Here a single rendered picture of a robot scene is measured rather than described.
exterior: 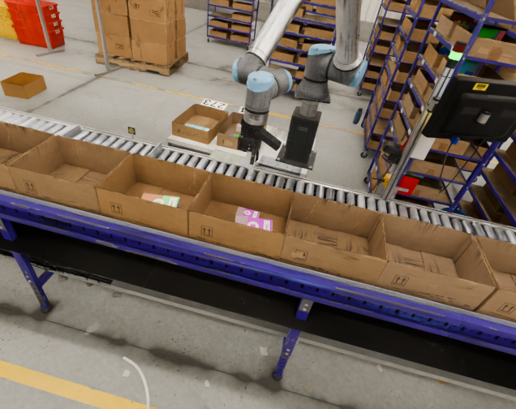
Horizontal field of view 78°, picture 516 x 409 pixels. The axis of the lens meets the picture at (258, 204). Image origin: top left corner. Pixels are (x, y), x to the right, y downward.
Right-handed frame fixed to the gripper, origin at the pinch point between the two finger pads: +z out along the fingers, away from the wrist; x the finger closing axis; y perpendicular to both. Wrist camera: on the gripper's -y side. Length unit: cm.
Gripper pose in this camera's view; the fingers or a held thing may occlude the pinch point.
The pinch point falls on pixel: (254, 167)
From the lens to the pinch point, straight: 132.1
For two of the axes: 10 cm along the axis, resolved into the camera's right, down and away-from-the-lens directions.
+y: -9.7, -2.4, 0.9
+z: -1.3, 7.6, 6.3
